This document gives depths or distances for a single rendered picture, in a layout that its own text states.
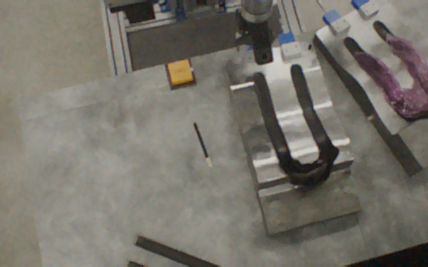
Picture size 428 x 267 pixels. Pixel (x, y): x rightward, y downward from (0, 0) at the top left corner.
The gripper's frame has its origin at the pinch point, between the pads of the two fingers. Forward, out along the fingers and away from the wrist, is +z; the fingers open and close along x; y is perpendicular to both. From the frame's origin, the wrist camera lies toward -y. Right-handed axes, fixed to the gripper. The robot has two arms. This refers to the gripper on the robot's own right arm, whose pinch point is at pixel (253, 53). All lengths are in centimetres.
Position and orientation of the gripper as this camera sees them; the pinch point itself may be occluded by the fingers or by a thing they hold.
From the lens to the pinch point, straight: 148.6
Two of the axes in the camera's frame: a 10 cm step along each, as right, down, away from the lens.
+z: 0.2, 2.8, 9.6
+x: -9.7, 2.3, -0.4
